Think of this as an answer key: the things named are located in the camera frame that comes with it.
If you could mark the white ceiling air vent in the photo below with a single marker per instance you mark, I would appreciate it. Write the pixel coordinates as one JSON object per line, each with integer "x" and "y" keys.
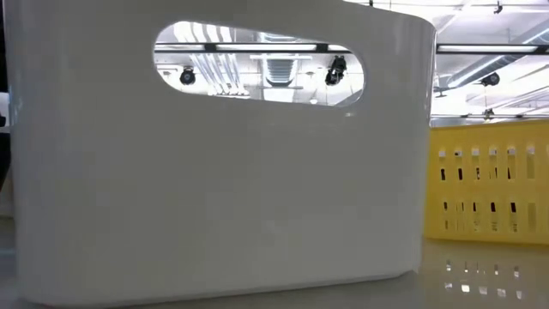
{"x": 279, "y": 70}

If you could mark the white plastic basket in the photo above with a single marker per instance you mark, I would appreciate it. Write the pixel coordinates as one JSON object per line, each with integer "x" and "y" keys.
{"x": 214, "y": 193}

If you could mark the black ceiling spotlight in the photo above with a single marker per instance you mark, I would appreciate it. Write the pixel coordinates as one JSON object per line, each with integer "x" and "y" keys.
{"x": 490, "y": 79}
{"x": 497, "y": 7}
{"x": 336, "y": 70}
{"x": 487, "y": 113}
{"x": 187, "y": 76}

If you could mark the yellow slotted plastic basket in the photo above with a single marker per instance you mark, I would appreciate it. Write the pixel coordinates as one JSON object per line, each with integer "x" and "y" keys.
{"x": 484, "y": 189}

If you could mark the silver ceiling duct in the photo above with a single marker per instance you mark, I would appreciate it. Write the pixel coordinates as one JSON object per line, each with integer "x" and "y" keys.
{"x": 472, "y": 70}

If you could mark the black ceiling light rail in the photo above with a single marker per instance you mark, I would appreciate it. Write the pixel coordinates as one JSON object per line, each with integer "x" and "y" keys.
{"x": 489, "y": 48}

